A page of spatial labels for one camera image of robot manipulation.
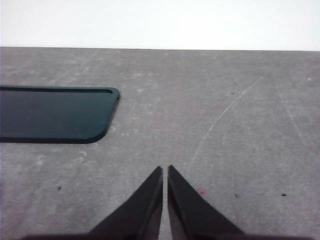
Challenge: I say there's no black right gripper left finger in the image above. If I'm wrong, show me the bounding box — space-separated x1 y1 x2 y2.
84 165 164 240

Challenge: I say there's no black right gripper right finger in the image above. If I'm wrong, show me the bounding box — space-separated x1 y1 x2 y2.
167 164 251 240

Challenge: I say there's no dark green rectangular tray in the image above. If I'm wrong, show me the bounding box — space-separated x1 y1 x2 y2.
0 85 121 145

